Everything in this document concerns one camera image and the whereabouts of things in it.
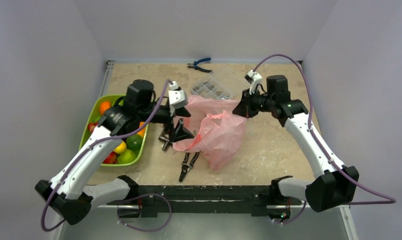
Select fake orange carrot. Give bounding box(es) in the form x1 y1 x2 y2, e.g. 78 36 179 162
137 122 146 138

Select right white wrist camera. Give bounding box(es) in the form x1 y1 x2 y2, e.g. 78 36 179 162
244 70 263 95

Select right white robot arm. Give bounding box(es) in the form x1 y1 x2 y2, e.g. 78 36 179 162
232 71 359 212

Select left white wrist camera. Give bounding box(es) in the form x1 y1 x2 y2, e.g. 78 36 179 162
168 80 188 117

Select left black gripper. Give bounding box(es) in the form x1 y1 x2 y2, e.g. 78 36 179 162
139 103 195 140

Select fake yellow lemon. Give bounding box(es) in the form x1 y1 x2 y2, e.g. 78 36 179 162
113 141 127 155

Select fake dark green lime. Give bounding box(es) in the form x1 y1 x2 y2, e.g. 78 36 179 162
126 134 143 151

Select pink plastic bag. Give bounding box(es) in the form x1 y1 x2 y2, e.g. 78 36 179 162
172 95 247 170

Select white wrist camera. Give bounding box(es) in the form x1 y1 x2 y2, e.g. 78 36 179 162
168 80 188 117
244 70 263 95

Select dark metal clamp tool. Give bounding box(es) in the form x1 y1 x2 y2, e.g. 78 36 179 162
158 128 172 152

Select green plastic fruit tray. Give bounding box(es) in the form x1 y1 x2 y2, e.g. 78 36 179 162
78 95 149 167

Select blue handled pliers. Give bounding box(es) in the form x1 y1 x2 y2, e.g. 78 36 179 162
187 57 212 73

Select fake green apple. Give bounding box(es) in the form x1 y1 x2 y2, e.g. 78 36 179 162
117 149 137 164

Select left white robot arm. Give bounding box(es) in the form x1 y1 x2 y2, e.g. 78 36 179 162
35 79 193 225

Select clear compartment screw box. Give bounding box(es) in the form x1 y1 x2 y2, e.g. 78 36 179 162
191 66 250 100

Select black handled wire stripper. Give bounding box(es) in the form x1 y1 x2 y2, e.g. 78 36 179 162
179 152 200 183

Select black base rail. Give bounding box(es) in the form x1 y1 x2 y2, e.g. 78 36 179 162
108 185 301 218

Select fake red apple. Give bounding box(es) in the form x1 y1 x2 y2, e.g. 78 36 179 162
103 152 118 165

